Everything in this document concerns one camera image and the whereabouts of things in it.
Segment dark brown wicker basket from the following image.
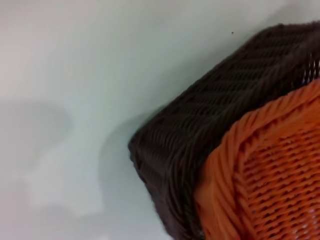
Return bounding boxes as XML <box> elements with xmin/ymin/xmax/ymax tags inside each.
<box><xmin>127</xmin><ymin>21</ymin><xmax>320</xmax><ymax>240</ymax></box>

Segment orange wicker basket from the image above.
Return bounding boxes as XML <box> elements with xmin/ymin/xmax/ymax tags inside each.
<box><xmin>193</xmin><ymin>79</ymin><xmax>320</xmax><ymax>240</ymax></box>

